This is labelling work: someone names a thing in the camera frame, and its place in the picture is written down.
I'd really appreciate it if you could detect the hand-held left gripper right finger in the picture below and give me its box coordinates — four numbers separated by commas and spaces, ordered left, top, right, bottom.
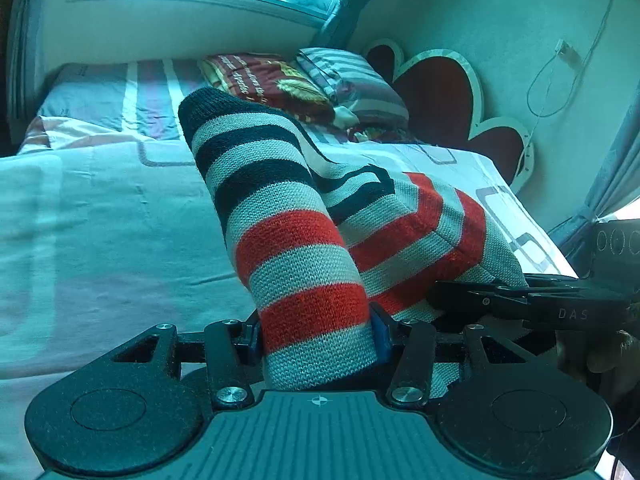
369, 304, 540, 407

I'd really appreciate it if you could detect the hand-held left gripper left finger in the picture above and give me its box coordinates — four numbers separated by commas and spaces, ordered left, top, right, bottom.
112, 316, 264, 409

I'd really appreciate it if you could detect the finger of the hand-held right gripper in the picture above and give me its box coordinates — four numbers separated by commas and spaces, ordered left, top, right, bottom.
427, 272, 583, 322

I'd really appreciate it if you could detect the striped knit sweater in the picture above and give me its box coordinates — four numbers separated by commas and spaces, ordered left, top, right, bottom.
177, 86, 532, 402

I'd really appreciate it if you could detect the person's right hand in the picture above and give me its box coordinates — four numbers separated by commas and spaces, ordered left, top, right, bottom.
554, 329, 640, 407

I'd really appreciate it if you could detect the blue curtain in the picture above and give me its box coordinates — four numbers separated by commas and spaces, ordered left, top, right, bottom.
546, 105, 640, 267

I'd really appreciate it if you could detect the floral patterned cloth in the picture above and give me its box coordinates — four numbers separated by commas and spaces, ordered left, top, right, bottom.
332, 104, 422, 144

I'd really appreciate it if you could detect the heart-shaped red headboard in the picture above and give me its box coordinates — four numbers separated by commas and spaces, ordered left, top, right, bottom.
360, 37, 536, 199

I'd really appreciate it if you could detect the grey striped pillow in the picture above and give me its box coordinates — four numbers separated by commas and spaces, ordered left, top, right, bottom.
295, 47, 412, 129

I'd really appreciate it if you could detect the red patterned pillow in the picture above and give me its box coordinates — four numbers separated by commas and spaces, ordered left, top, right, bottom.
199, 52, 337, 124

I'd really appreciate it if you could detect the bed with striped sheet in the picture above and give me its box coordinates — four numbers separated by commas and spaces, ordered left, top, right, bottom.
17, 57, 221, 151

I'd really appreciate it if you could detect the blue-grey curtain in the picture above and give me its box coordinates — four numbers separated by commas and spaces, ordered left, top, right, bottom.
320, 0, 390, 54
0, 0, 48, 122

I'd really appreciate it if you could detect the thin white cable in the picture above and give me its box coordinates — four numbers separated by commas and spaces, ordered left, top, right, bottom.
524, 0, 619, 142

